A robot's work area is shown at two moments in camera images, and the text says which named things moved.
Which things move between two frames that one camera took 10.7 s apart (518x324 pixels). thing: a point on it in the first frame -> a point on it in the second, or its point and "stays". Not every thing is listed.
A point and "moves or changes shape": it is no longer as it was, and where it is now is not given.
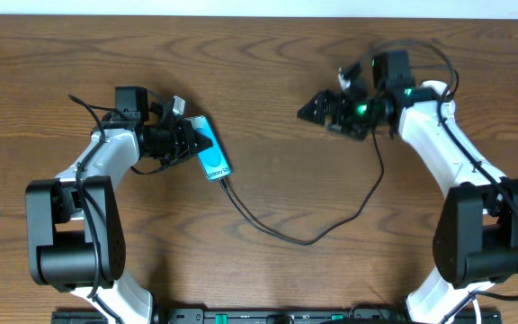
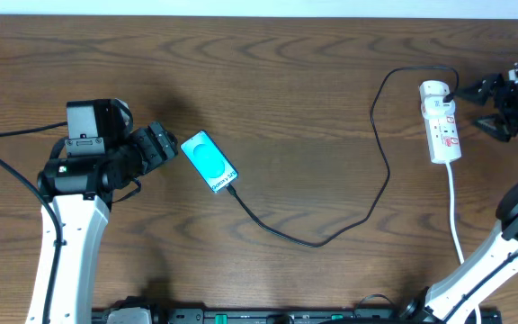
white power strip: (439, 87) stays
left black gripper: (183, 140) -> (161, 146)
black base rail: (281, 316) stays
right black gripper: (339, 115) -> (508, 90)
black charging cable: (341, 226) -> (351, 227)
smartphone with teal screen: (213, 159) moves or changes shape
